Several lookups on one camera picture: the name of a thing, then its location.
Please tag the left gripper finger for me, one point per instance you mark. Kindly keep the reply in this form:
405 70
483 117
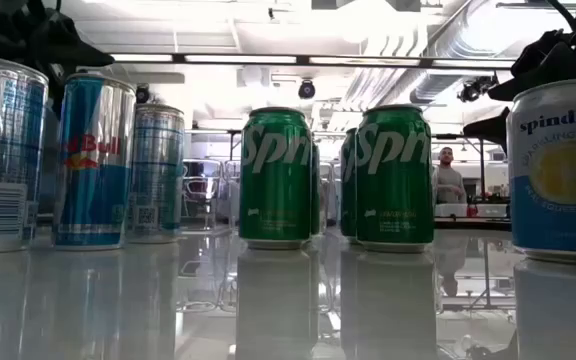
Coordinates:
73 50
57 85

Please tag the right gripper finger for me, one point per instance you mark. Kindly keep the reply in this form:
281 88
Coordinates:
543 75
495 127

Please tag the blue silver Red Bull can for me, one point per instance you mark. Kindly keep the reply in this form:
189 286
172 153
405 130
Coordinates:
93 175
8 150
158 170

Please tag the black studio light fixture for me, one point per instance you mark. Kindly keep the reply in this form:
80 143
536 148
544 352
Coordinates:
475 89

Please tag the person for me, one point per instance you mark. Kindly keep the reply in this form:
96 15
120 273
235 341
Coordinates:
449 185

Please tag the white lab bench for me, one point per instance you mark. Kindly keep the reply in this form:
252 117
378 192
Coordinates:
493 210

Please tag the small red container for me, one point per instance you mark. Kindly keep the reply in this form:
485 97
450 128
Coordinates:
472 210

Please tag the long ceiling light bar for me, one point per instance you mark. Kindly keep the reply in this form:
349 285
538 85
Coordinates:
243 59

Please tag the silver ventilation duct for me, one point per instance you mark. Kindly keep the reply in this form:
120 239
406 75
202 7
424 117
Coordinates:
435 87

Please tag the black dome camera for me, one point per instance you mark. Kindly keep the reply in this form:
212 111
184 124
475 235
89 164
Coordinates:
142 94
306 90

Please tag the black aluminium rig frame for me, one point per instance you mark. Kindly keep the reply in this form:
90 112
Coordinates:
473 225

